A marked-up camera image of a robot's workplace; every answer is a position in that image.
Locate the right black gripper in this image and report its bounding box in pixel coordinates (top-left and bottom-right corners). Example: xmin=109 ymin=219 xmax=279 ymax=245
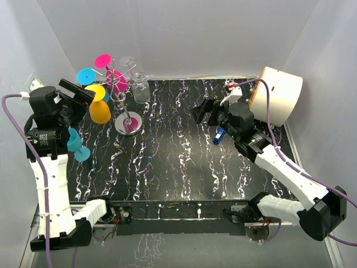
xmin=190 ymin=98 xmax=240 ymax=141

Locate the yellow wine glass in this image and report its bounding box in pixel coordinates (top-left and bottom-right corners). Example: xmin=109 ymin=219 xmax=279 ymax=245
xmin=85 ymin=84 xmax=111 ymax=125

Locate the teal wine glass front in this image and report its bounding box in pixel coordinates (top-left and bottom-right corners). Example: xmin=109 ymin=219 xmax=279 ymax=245
xmin=67 ymin=128 xmax=90 ymax=161

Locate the blue wine glass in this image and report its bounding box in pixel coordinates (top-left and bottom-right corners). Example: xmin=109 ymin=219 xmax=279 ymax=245
xmin=76 ymin=68 xmax=109 ymax=103

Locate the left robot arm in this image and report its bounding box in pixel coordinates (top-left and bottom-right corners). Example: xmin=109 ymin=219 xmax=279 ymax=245
xmin=23 ymin=79 xmax=115 ymax=252

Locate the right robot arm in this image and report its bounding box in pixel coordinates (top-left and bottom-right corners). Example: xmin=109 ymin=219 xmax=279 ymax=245
xmin=190 ymin=99 xmax=347 ymax=241

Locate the pink wine glass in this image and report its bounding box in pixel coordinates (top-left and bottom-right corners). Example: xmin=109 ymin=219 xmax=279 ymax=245
xmin=94 ymin=54 xmax=128 ymax=93

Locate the chrome wine glass rack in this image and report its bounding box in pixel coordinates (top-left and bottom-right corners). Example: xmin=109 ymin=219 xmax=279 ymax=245
xmin=103 ymin=62 xmax=143 ymax=136

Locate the clear wine glass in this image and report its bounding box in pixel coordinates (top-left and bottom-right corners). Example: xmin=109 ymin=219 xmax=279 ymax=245
xmin=119 ymin=56 xmax=138 ymax=72

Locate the blue stapler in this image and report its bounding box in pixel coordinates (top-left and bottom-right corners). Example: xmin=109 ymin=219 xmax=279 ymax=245
xmin=213 ymin=127 xmax=226 ymax=145

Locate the white cylindrical container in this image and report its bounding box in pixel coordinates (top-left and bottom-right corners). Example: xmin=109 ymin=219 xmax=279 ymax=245
xmin=249 ymin=66 xmax=303 ymax=127

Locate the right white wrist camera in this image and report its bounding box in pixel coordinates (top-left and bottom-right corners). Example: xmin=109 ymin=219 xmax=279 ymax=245
xmin=220 ymin=83 xmax=243 ymax=106

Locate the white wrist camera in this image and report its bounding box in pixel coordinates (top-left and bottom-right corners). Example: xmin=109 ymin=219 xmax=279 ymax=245
xmin=220 ymin=83 xmax=243 ymax=106
xmin=20 ymin=78 xmax=45 ymax=101

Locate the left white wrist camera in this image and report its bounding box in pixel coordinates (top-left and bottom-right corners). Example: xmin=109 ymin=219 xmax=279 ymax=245
xmin=20 ymin=78 xmax=45 ymax=101

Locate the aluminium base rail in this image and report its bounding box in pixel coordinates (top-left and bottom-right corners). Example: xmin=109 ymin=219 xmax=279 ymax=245
xmin=21 ymin=167 xmax=345 ymax=268

